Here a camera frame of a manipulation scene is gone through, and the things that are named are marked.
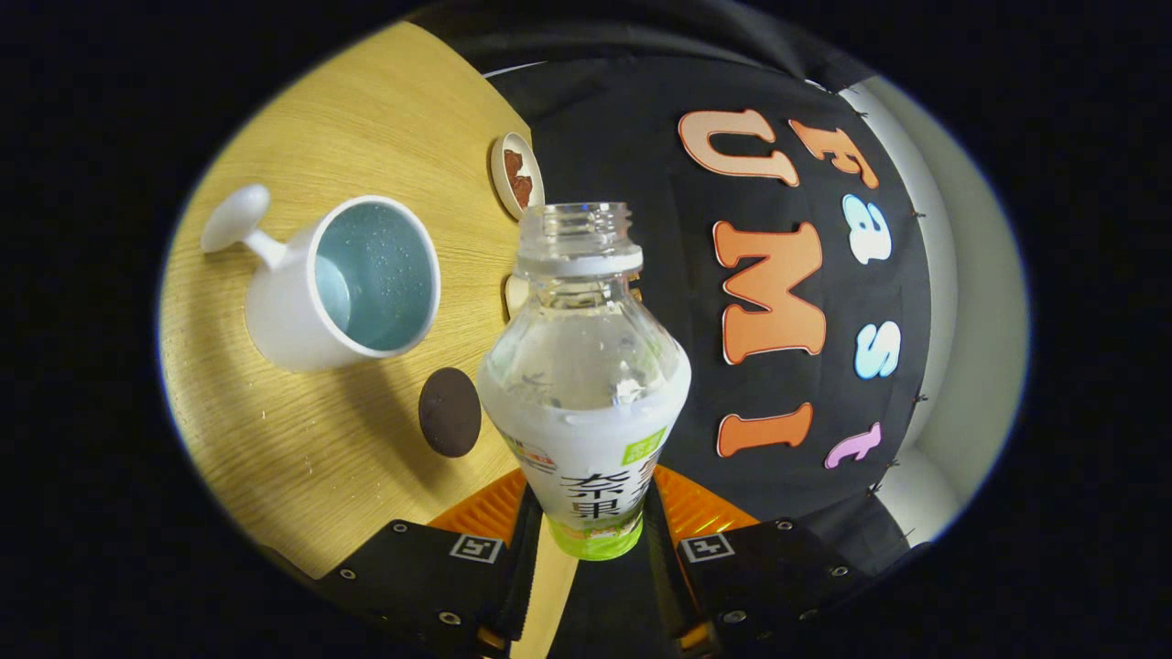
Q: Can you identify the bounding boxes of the wooden table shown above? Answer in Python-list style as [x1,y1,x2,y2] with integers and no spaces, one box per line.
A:
[157,20,580,659]

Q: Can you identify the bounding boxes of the clear juice bottle white label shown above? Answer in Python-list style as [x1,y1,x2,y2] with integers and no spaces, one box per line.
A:
[476,201,693,562]

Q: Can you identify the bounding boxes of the dark brown round coaster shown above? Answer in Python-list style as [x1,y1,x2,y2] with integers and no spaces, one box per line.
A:
[418,367,483,459]

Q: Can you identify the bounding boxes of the white cup with knob handle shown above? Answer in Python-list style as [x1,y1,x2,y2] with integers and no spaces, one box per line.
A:
[200,183,442,373]

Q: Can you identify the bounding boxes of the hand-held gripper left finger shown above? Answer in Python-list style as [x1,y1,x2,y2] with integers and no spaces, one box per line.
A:
[316,467,550,659]

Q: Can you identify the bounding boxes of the small white plate red snacks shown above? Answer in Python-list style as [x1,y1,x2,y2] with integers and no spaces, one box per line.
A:
[490,131,547,221]

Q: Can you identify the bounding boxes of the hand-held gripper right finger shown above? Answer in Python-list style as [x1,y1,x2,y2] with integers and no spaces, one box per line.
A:
[644,464,871,659]

